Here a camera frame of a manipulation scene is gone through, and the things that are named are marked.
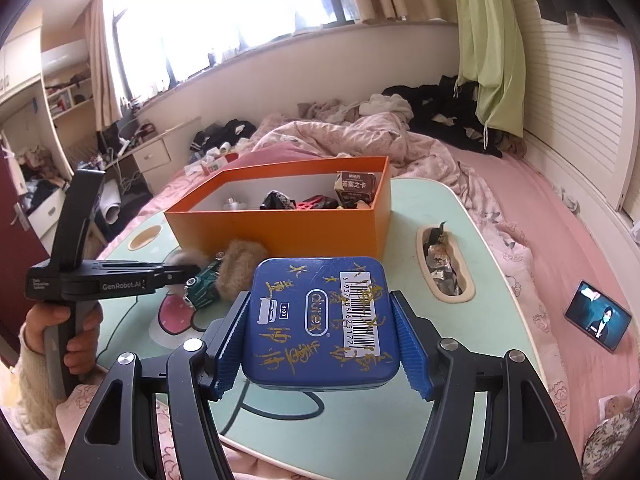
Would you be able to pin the window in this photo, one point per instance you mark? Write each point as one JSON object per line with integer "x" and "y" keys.
{"x": 225, "y": 10}

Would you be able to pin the black glossy pouch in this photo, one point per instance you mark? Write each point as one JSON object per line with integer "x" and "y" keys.
{"x": 277, "y": 201}

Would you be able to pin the dark red pillow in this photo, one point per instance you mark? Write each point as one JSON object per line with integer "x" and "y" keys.
{"x": 280, "y": 155}

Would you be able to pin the beige curtain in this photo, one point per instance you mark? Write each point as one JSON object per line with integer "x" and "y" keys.
{"x": 102, "y": 60}

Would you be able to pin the dark red door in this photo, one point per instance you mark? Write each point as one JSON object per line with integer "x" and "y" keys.
{"x": 20, "y": 240}

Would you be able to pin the white drawer cabinet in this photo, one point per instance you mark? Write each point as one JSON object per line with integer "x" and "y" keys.
{"x": 155, "y": 155}

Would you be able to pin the green cartoon lap desk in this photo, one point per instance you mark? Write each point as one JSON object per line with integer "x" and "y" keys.
{"x": 350, "y": 430}

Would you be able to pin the brown card box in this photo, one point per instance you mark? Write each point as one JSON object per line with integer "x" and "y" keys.
{"x": 356, "y": 186}

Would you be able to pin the white crumpled cloth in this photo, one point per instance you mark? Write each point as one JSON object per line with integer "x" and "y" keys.
{"x": 385, "y": 105}

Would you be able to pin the pile of black clothes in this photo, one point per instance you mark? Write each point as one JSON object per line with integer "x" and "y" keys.
{"x": 440, "y": 110}

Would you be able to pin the orange cardboard box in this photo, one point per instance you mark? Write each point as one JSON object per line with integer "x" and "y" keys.
{"x": 275, "y": 232}

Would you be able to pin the green curtain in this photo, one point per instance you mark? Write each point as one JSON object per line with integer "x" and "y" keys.
{"x": 490, "y": 45}

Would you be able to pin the blue tin box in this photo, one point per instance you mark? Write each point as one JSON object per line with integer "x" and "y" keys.
{"x": 300, "y": 330}

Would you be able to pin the crumpled wrappers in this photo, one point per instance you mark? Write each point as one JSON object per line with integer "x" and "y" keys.
{"x": 442, "y": 260}

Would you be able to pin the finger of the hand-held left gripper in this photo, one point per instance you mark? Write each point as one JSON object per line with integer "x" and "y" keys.
{"x": 181, "y": 272}

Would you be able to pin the person's left forearm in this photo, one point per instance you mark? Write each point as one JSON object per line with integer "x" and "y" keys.
{"x": 30, "y": 390}

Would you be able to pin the small black clothes heap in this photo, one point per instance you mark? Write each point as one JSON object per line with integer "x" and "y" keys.
{"x": 225, "y": 132}

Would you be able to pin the orange white packet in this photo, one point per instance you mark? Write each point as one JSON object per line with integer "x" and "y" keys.
{"x": 217, "y": 165}

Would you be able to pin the floral patterned cloth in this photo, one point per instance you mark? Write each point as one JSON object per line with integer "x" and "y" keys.
{"x": 615, "y": 440}

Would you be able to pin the wall shelf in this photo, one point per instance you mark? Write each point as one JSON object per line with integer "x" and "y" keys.
{"x": 70, "y": 85}

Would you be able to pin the person's left hand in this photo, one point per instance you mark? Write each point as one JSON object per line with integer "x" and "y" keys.
{"x": 82, "y": 340}

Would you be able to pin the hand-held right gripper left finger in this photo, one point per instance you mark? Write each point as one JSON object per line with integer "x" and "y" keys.
{"x": 230, "y": 342}

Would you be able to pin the pink quilt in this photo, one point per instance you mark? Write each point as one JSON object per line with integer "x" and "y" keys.
{"x": 400, "y": 145}

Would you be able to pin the smartphone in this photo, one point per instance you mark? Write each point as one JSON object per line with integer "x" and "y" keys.
{"x": 597, "y": 316}

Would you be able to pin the white rolled mat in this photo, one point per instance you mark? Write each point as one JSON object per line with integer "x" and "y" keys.
{"x": 110, "y": 205}

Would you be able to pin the brown fur ball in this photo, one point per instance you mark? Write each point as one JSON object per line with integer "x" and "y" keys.
{"x": 242, "y": 270}

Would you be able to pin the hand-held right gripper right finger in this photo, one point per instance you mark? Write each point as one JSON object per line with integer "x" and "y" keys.
{"x": 415, "y": 345}

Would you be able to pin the green toy car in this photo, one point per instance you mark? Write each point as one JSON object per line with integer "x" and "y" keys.
{"x": 205, "y": 285}

